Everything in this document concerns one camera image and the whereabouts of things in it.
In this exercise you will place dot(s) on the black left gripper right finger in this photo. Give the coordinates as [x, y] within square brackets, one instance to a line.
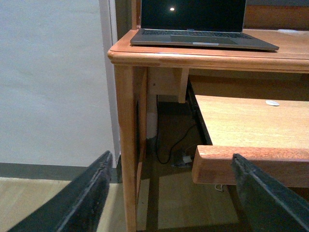
[268, 204]

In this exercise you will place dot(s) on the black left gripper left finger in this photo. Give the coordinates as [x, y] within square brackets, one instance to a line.
[78, 206]

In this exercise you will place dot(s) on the wooden pull-out keyboard tray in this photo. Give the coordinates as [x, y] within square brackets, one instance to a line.
[236, 119]

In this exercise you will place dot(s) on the white round tray grommet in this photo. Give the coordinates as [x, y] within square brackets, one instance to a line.
[272, 103]

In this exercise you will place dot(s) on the wooden desk with hutch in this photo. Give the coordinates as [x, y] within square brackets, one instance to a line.
[143, 71]

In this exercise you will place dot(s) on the grey open laptop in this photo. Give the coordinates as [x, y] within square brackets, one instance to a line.
[197, 23]

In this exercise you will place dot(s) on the white round cable grommet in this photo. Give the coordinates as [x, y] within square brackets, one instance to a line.
[291, 31]

